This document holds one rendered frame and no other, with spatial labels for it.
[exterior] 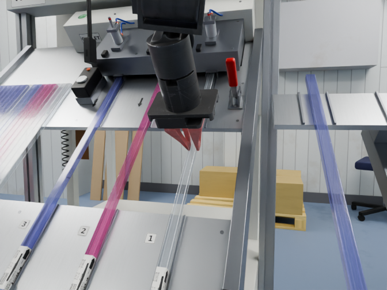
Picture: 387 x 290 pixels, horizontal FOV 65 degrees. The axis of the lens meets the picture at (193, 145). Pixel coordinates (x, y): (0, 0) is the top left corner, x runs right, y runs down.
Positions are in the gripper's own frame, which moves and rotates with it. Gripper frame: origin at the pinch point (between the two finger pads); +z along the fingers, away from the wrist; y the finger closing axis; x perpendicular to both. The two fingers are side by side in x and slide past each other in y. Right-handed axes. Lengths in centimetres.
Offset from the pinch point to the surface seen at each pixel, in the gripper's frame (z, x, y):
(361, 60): 135, -270, -96
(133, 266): 2.8, 21.0, 4.6
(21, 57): -4, -32, 58
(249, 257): 43.8, -2.6, -7.0
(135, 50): -7.7, -22.4, 16.6
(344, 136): 213, -243, -87
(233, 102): -0.6, -11.5, -5.8
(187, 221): 2.2, 13.9, -1.5
